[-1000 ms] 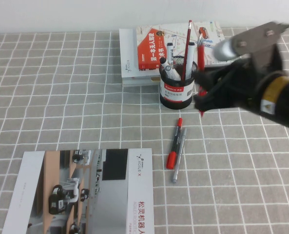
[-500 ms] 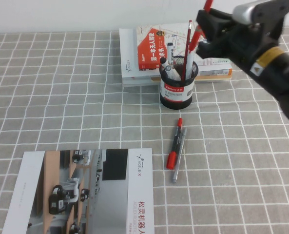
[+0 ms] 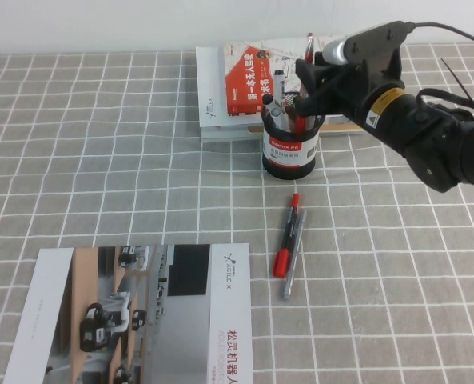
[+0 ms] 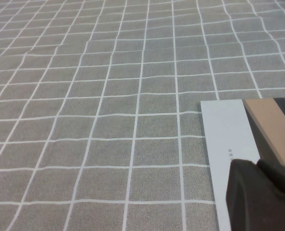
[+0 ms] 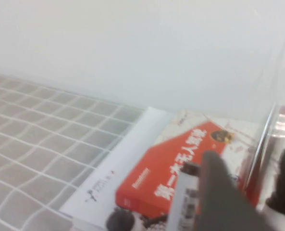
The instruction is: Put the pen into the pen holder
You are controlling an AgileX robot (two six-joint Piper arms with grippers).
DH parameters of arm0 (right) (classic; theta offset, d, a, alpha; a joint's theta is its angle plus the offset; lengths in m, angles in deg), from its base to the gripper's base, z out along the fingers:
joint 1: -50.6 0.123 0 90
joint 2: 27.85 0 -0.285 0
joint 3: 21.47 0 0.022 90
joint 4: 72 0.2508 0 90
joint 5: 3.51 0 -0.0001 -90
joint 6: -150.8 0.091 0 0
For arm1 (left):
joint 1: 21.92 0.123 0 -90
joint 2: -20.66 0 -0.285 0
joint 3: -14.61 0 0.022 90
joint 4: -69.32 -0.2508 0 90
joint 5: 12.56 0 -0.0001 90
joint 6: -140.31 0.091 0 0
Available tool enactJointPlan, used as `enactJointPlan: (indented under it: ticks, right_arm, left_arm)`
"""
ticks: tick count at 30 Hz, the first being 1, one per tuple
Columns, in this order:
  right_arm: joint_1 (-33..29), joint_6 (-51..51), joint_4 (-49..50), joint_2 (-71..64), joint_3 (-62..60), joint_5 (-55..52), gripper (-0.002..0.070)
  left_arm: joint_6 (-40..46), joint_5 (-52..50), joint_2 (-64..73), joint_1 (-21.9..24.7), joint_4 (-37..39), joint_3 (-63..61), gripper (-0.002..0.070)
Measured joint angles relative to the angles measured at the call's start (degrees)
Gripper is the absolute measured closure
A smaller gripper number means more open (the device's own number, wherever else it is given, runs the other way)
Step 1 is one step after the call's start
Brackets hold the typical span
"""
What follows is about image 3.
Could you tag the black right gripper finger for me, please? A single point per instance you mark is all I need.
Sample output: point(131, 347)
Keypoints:
point(306, 74)
point(306, 107)

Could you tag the leaning white marker grey band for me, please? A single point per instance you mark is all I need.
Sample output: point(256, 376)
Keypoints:
point(274, 114)

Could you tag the tan notebook orange spine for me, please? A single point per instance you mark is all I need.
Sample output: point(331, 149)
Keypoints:
point(340, 126)

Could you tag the AgileX robot photo brochure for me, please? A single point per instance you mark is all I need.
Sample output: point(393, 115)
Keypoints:
point(188, 320)

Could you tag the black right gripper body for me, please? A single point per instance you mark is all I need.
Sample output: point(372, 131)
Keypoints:
point(384, 108)

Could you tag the black mesh pen holder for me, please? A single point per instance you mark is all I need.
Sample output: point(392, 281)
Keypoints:
point(284, 168)

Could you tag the red gel pen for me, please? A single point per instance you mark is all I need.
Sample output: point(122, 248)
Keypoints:
point(300, 124)

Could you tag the black zip tie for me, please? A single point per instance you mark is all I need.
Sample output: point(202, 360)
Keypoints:
point(456, 78)

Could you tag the black marker with red cap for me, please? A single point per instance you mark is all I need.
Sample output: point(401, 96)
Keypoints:
point(280, 264)

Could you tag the white AgileX booklet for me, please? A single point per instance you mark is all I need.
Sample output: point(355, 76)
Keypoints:
point(209, 80)

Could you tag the map cover book orange band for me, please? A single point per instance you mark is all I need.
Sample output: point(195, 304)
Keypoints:
point(244, 80)

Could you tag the red pencil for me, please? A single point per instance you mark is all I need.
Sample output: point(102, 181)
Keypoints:
point(310, 46)

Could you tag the silver wrist camera black mount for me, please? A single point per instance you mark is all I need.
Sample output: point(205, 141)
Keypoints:
point(372, 44)

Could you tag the upright white marker black cap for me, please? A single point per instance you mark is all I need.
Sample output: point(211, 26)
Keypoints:
point(279, 86)

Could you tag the grey checked tablecloth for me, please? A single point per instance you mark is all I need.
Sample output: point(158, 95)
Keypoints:
point(100, 160)

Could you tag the silver grey pen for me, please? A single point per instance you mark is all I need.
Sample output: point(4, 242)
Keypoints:
point(289, 280)

